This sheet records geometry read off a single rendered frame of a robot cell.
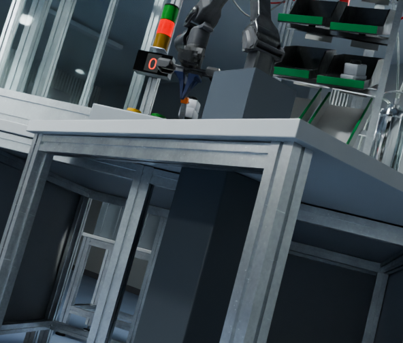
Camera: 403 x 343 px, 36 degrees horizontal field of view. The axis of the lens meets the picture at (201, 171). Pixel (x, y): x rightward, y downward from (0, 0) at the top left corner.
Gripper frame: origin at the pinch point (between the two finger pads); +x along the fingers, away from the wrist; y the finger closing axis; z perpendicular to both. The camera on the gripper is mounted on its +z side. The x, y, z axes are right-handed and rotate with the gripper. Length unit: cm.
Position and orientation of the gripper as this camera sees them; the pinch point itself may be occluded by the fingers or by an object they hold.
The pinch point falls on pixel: (184, 87)
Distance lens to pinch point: 177.9
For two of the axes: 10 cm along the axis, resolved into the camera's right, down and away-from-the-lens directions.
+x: -2.6, 9.6, -1.3
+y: 9.5, 2.2, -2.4
